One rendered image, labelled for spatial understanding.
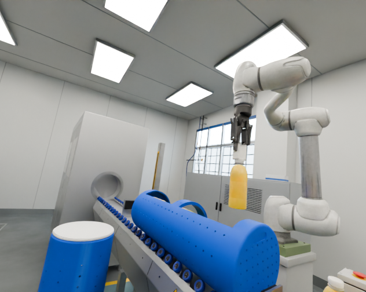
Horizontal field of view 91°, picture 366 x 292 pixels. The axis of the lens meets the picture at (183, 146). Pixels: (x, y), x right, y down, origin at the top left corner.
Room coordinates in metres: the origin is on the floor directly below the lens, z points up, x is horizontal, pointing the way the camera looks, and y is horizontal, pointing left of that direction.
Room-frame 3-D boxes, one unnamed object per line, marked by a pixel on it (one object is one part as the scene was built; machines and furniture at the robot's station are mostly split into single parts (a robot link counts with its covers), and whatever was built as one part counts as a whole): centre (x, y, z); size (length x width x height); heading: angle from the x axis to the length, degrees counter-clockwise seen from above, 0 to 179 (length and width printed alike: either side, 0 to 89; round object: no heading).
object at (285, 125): (1.16, -0.64, 1.81); 0.18 x 0.14 x 0.13; 137
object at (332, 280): (0.63, -0.55, 1.09); 0.04 x 0.04 x 0.02
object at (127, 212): (1.72, 0.42, 1.00); 0.10 x 0.04 x 0.15; 125
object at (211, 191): (3.08, -0.91, 0.72); 2.15 x 0.54 x 1.45; 31
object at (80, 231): (0.98, 0.44, 1.03); 0.28 x 0.28 x 0.01
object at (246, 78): (0.75, -0.26, 1.83); 0.13 x 0.11 x 0.16; 47
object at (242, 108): (0.76, -0.25, 1.65); 0.08 x 0.07 x 0.09; 125
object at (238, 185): (0.75, -0.25, 1.36); 0.07 x 0.07 x 0.19
